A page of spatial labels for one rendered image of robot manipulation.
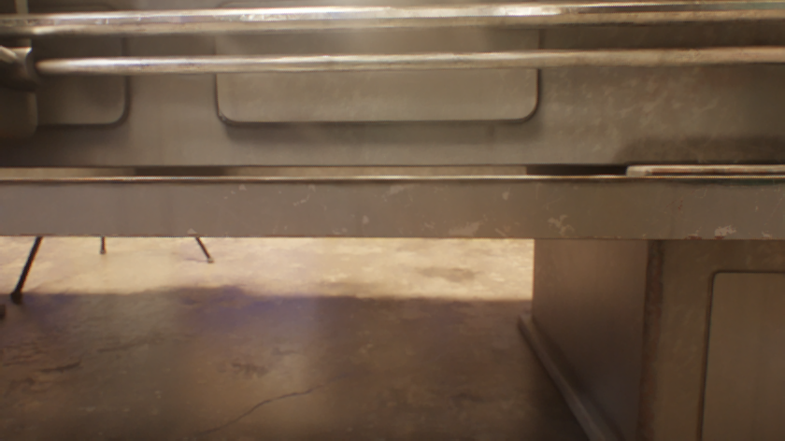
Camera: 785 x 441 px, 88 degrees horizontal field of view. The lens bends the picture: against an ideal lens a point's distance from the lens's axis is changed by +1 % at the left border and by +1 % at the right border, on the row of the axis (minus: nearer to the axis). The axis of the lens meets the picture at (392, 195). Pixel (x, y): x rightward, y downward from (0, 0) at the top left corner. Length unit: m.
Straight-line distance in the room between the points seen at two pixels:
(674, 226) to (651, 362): 0.26
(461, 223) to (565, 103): 0.28
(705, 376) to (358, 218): 0.53
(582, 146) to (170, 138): 0.60
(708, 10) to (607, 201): 0.27
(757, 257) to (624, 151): 0.21
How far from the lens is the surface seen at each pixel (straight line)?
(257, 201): 0.45
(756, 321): 0.75
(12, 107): 0.74
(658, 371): 0.71
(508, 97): 0.61
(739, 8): 0.65
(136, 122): 0.72
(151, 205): 0.51
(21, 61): 0.70
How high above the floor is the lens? 0.49
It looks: 6 degrees down
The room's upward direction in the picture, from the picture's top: straight up
